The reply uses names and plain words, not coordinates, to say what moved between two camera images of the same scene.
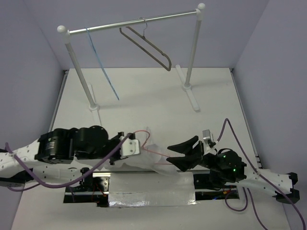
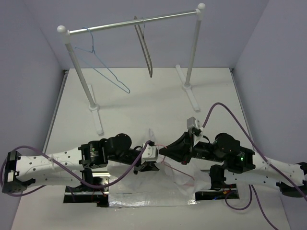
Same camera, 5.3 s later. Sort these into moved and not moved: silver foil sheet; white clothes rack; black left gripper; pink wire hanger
Moved: pink wire hanger; black left gripper
Not moved: silver foil sheet; white clothes rack
